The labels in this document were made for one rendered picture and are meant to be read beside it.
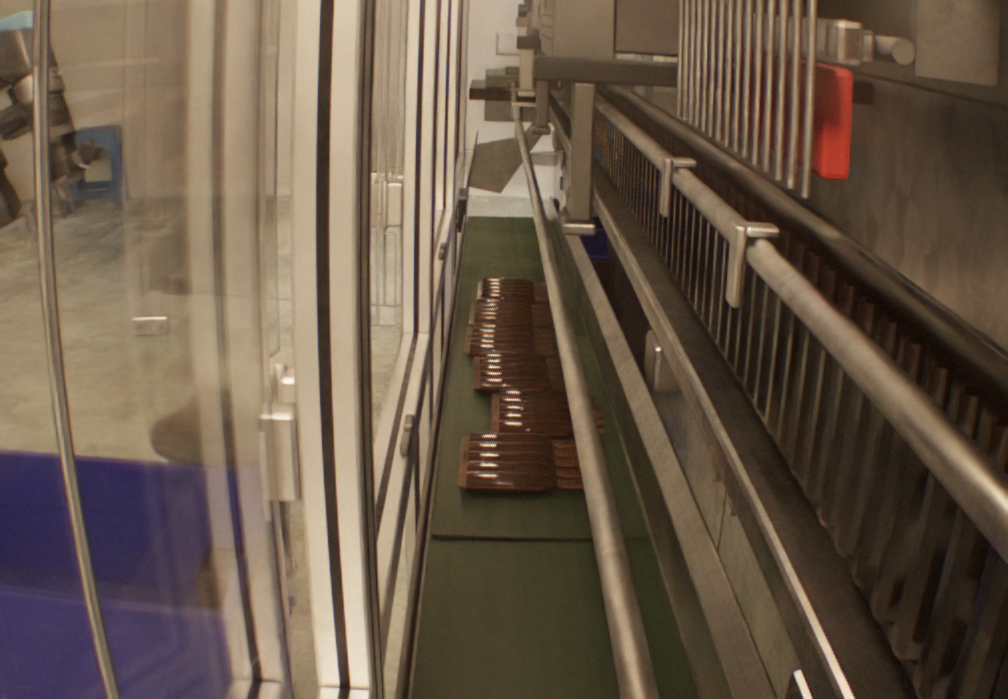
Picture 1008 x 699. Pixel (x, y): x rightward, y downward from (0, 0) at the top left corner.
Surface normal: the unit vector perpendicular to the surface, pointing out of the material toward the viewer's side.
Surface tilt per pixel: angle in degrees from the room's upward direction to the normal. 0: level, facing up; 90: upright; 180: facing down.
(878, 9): 90
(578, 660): 2
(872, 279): 90
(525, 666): 2
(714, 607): 55
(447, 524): 2
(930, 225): 90
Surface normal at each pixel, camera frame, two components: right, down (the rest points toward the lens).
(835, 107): 0.02, 0.29
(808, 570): 0.03, -0.96
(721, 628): -0.80, -0.58
